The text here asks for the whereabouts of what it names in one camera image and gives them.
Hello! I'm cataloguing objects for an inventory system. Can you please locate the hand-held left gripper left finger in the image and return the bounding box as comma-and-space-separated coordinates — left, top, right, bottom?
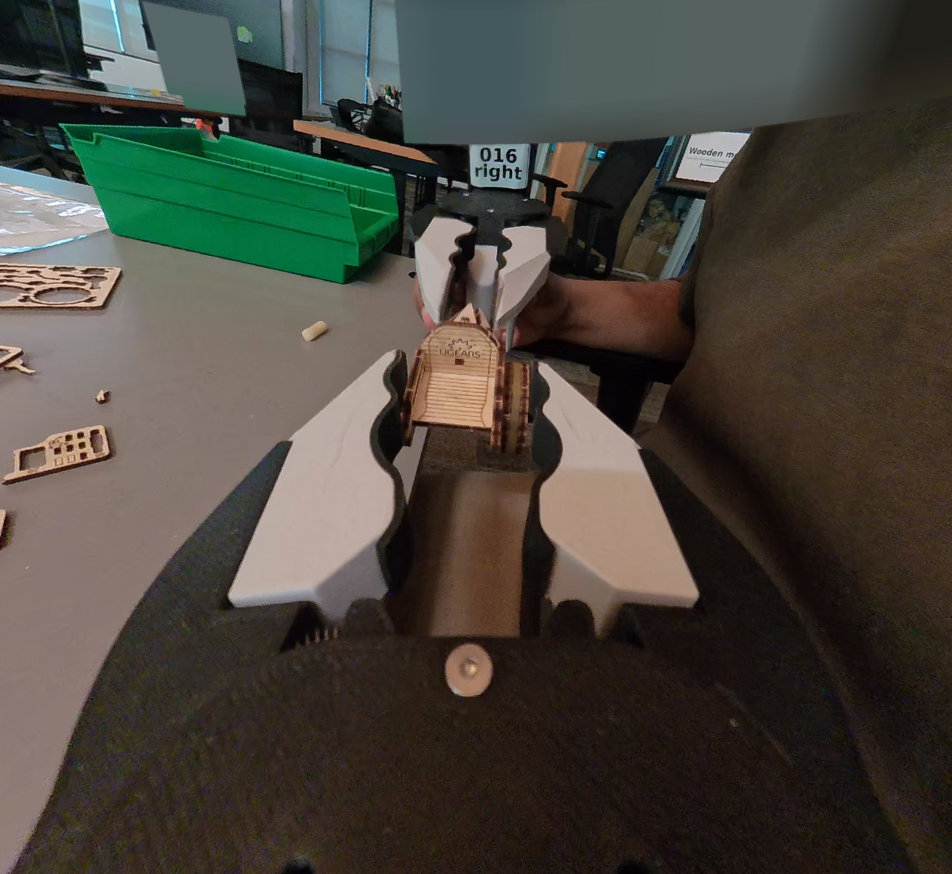
227, 349, 412, 625

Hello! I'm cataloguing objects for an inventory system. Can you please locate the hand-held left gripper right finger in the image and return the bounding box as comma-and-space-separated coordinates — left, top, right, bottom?
528, 361, 703, 638

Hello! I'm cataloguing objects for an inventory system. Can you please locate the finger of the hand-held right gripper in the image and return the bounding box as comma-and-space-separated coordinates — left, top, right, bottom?
494, 223, 554, 333
413, 215, 478, 329

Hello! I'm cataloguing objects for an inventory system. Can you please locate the small wooden model seat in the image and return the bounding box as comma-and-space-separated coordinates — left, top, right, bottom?
400, 303, 534, 455

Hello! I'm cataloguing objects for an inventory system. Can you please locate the person's right forearm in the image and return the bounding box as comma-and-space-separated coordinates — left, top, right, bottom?
573, 276, 699, 363

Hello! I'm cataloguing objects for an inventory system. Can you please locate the grey desk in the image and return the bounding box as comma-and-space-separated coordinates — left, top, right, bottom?
0, 163, 440, 874

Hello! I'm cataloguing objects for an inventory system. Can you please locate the person's right hand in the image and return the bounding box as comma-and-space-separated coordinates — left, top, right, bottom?
512, 271, 580, 350

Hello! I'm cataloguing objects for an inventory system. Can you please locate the wooden panel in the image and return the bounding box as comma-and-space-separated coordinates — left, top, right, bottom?
546, 141, 589, 220

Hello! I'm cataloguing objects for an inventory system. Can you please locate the brown cardboard box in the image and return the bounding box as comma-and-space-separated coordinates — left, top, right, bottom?
621, 167, 704, 280

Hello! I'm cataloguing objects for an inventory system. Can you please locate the white printed sign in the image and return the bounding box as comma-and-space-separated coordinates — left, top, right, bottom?
673, 132, 754, 185

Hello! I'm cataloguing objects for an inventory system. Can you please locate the plastic storage bin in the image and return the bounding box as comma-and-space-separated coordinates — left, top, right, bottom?
59, 123, 403, 286

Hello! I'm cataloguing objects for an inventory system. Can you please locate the small wooden grid card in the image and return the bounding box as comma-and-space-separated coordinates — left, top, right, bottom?
1, 425, 113, 486

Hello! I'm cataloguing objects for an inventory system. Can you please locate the black computer monitor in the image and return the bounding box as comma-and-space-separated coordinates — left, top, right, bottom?
237, 59, 306, 138
0, 0, 84, 79

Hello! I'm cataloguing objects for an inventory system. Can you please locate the wooden sheet with round cutouts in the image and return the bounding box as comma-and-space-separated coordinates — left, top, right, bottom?
0, 264, 123, 312

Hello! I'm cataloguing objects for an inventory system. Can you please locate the clear plastic bag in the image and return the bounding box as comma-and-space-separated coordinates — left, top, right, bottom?
0, 184, 111, 256

